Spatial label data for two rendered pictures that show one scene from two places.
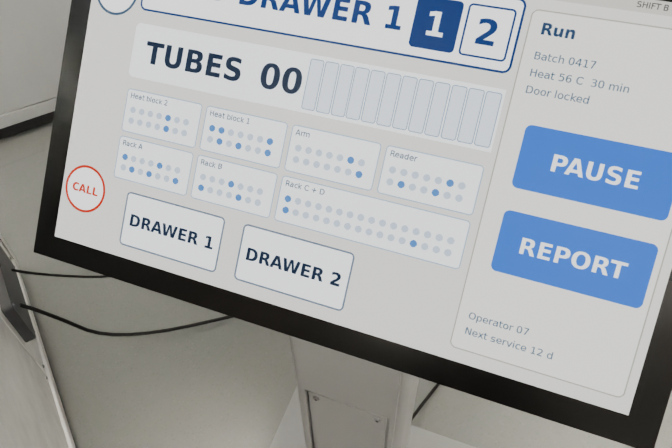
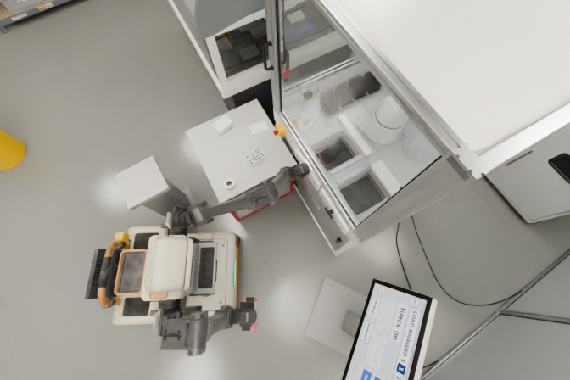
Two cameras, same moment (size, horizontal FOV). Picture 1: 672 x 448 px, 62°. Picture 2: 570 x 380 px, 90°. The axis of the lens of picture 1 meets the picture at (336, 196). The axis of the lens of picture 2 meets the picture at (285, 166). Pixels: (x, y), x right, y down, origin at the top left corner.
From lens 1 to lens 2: 1.23 m
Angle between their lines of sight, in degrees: 51
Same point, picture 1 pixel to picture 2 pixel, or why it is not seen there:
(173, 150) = (386, 310)
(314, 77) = (394, 342)
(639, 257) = not seen: outside the picture
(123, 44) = (405, 302)
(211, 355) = (393, 274)
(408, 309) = (359, 351)
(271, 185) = (379, 329)
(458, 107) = (388, 369)
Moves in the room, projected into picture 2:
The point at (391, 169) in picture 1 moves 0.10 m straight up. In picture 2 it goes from (379, 354) to (387, 359)
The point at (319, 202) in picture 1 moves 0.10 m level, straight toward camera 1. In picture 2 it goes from (376, 338) to (354, 338)
